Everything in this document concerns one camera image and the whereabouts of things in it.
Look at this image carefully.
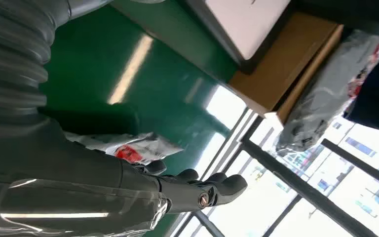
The green conveyor belt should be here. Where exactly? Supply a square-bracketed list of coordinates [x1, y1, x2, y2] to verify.
[38, 0, 247, 237]

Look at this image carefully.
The brown cardboard box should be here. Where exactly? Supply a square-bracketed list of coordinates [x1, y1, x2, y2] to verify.
[228, 12, 344, 126]

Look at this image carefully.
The plump grey mailer package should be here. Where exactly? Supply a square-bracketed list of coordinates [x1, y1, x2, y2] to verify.
[274, 30, 379, 157]

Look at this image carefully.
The scanner base with printed pad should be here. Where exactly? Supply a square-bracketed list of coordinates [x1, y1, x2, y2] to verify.
[183, 0, 292, 75]

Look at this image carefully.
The black window frame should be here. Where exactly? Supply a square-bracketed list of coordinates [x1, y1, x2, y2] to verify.
[173, 108, 379, 237]

